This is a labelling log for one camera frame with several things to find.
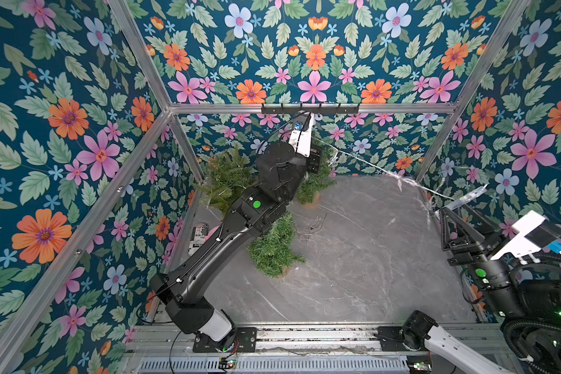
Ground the clear battery box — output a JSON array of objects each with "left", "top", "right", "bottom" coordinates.
[{"left": 446, "top": 184, "right": 488, "bottom": 210}]

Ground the thin wire string light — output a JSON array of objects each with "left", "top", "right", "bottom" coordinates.
[{"left": 315, "top": 137, "right": 454, "bottom": 235}]

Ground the light green fern christmas tree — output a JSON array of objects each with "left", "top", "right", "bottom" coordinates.
[{"left": 196, "top": 148, "right": 257, "bottom": 214}]

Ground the dark green tree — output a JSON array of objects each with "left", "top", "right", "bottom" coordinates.
[
  {"left": 248, "top": 212, "right": 305, "bottom": 278},
  {"left": 297, "top": 147, "right": 336, "bottom": 206}
]

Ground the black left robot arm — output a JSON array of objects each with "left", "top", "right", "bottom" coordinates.
[{"left": 149, "top": 143, "right": 322, "bottom": 352}]

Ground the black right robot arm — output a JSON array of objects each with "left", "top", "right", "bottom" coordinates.
[{"left": 439, "top": 205, "right": 561, "bottom": 373}]

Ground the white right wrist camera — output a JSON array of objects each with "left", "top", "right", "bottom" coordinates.
[{"left": 489, "top": 210, "right": 561, "bottom": 265}]

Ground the black hook rail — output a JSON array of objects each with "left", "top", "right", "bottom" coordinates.
[{"left": 260, "top": 104, "right": 360, "bottom": 115}]

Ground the black corrugated cable hose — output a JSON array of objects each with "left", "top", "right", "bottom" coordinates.
[{"left": 501, "top": 252, "right": 561, "bottom": 374}]

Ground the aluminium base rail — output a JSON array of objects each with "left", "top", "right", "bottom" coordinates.
[{"left": 119, "top": 322, "right": 523, "bottom": 373}]

